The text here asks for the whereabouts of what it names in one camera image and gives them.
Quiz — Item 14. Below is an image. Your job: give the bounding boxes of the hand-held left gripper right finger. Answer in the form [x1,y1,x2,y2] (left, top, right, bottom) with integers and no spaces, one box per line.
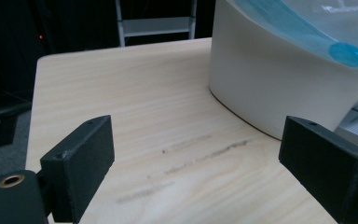
[278,115,358,224]

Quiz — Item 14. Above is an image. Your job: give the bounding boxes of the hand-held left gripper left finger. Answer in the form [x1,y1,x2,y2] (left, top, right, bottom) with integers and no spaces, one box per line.
[39,114,116,224]

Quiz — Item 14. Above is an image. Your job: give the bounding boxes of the white bowl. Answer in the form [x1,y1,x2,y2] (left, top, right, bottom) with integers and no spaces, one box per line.
[208,0,358,141]

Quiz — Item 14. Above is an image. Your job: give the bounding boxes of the black box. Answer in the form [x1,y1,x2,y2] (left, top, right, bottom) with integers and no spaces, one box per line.
[0,102,33,151]

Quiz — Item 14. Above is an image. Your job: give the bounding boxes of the clear bag with blue edge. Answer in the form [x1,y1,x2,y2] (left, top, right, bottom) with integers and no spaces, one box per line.
[227,0,358,68]

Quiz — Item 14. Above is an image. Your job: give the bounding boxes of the metal stand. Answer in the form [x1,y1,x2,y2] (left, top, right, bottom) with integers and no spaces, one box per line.
[115,0,199,48]

